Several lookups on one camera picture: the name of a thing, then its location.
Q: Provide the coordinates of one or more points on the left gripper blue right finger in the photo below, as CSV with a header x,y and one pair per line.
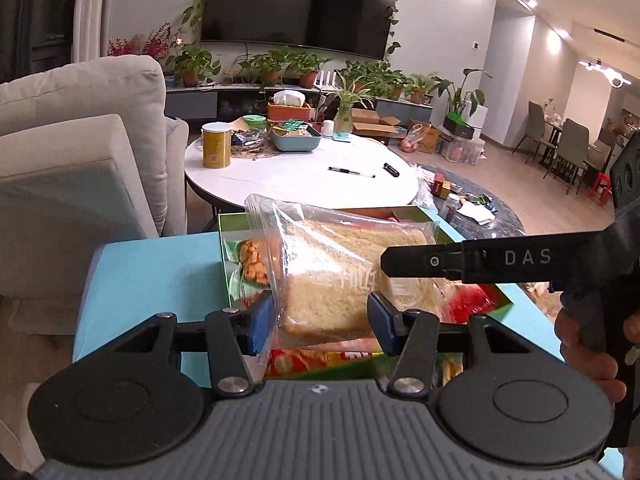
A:
x,y
412,336

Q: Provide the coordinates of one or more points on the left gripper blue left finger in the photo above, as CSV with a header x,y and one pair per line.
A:
x,y
238,343

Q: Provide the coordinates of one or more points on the bread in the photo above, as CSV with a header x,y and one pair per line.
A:
x,y
323,263

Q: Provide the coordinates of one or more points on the person right hand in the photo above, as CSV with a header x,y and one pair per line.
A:
x,y
599,367

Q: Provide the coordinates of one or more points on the red snack bag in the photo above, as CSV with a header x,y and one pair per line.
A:
x,y
293,362

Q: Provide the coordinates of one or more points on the green cracker snack bag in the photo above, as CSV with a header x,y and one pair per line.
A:
x,y
244,271

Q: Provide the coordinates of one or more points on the round flatbread red package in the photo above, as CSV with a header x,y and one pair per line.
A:
x,y
464,300

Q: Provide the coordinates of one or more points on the green cardboard box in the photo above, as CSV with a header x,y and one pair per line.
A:
x,y
319,266

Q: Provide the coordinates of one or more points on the grey dining chair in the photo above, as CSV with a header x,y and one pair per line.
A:
x,y
569,156

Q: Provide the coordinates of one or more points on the dark marble round table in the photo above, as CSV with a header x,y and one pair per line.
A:
x,y
481,213

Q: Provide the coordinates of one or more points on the glass jar with white lid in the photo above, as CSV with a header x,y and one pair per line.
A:
x,y
450,207

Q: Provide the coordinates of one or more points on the small black remote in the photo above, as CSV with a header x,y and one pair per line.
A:
x,y
391,170

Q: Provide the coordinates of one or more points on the white round table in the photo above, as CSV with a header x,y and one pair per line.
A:
x,y
304,177

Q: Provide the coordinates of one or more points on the black pen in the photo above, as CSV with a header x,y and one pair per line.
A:
x,y
351,172

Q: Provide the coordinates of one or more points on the yellow cylindrical can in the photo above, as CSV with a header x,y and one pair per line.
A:
x,y
216,145

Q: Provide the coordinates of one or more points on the blue snack tray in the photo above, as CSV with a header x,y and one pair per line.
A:
x,y
303,140

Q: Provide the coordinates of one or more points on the brown cardboard box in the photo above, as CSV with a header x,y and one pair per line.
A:
x,y
368,123

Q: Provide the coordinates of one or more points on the glass vase with plant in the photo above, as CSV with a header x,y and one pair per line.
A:
x,y
347,93

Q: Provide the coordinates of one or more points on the orange tissue box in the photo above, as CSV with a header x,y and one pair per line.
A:
x,y
280,113

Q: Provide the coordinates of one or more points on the grey sofa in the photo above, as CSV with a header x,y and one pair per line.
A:
x,y
88,158

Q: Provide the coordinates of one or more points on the red berry flower arrangement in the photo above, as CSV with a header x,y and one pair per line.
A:
x,y
159,44

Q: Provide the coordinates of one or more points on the black television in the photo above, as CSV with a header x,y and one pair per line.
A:
x,y
358,27

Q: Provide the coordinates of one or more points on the white curtain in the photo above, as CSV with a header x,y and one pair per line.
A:
x,y
91,31

